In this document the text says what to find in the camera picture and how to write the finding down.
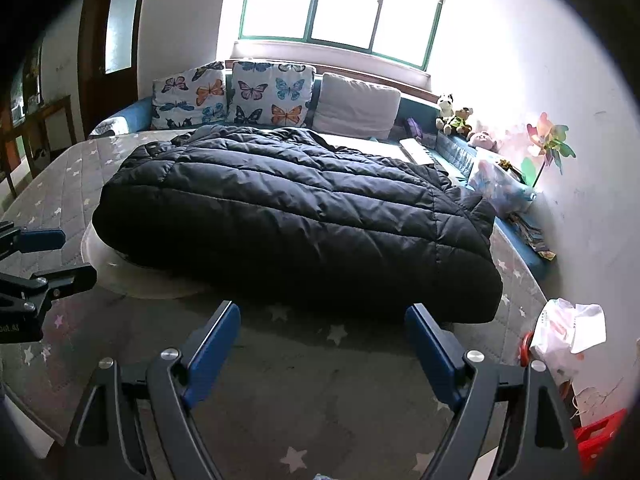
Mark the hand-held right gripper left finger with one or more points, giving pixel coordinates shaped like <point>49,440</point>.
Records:
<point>210,355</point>

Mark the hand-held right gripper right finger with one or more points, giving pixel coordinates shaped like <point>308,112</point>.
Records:
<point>432,355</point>

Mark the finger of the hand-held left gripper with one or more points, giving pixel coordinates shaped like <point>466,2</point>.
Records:
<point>65,277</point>
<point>40,240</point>

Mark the black down jacket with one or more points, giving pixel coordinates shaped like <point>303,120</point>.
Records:
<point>300,210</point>

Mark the grey star quilted mat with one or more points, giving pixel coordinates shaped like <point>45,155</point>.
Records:
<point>300,410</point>

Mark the wooden side table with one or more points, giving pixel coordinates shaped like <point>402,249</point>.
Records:
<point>50,110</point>

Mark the white plastic bag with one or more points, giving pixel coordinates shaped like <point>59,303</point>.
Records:
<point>565,335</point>

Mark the stack of printed packets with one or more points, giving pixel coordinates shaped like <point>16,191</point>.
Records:
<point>532,237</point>

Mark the wooden display cabinet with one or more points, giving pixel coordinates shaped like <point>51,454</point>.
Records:
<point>27,85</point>

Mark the dark wooden door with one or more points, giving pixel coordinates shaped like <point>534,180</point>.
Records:
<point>95,85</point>

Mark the clear plastic bag of toys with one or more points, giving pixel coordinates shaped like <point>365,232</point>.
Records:
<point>500,185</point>

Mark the red plastic stool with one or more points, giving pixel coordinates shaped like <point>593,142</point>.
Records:
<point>600,440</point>

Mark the butterfly print pillow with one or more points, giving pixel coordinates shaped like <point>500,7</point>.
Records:
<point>190,95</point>
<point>270,92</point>

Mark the pink plush pig toy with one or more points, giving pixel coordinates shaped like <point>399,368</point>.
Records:
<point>482,141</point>

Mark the purple small item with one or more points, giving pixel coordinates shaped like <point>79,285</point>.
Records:
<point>414,127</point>

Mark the colourful pinwheel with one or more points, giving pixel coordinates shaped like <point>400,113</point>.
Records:
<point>547,142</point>

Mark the white cushion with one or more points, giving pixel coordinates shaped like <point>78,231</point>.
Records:
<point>355,105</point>

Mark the green framed window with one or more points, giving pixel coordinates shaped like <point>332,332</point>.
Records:
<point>340,0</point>

